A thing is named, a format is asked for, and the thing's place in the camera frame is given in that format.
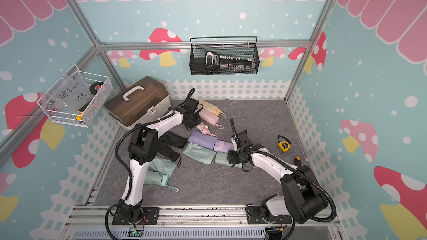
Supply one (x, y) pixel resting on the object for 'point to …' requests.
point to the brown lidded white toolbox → (141, 103)
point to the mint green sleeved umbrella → (222, 158)
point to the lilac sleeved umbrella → (223, 146)
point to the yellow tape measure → (283, 145)
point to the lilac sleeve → (200, 139)
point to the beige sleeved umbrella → (211, 108)
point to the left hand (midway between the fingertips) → (199, 123)
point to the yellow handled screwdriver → (298, 158)
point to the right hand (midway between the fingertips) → (231, 157)
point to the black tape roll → (95, 87)
